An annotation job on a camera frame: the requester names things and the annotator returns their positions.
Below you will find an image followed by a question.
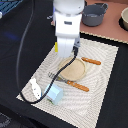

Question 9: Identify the light blue milk carton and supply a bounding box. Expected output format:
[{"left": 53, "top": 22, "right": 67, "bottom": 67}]
[{"left": 46, "top": 84, "right": 63, "bottom": 105}]

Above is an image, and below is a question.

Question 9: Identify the white fish toy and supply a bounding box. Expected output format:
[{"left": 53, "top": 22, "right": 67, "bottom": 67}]
[{"left": 30, "top": 78, "right": 42, "bottom": 100}]

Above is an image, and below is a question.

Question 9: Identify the yellow butter box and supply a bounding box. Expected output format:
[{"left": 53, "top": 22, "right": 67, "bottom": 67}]
[{"left": 55, "top": 42, "right": 58, "bottom": 52}]

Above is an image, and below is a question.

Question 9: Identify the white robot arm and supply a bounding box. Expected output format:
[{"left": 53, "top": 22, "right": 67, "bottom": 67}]
[{"left": 53, "top": 0, "right": 85, "bottom": 57}]

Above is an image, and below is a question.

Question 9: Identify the wooden round plate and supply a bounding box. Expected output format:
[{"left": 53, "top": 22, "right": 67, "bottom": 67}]
[{"left": 60, "top": 58, "right": 86, "bottom": 81}]

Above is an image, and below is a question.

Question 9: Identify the beige woven placemat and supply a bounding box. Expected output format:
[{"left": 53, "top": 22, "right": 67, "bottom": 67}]
[{"left": 16, "top": 32, "right": 119, "bottom": 128}]

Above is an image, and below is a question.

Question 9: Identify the large dark grey pot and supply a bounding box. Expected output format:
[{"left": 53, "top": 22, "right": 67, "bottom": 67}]
[{"left": 82, "top": 3, "right": 108, "bottom": 27}]

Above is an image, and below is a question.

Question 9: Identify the beige bowl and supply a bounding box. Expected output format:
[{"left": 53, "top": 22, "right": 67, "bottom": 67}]
[{"left": 121, "top": 7, "right": 128, "bottom": 30}]

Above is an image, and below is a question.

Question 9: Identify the fork with wooden handle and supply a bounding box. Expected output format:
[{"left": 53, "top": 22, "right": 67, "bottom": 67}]
[{"left": 48, "top": 72, "right": 89, "bottom": 92}]

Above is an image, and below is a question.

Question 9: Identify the knife with wooden handle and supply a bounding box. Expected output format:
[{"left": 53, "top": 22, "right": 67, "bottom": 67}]
[{"left": 81, "top": 57, "right": 101, "bottom": 65}]

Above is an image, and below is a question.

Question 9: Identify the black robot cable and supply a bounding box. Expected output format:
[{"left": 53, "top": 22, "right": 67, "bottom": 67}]
[{"left": 15, "top": 0, "right": 79, "bottom": 104}]

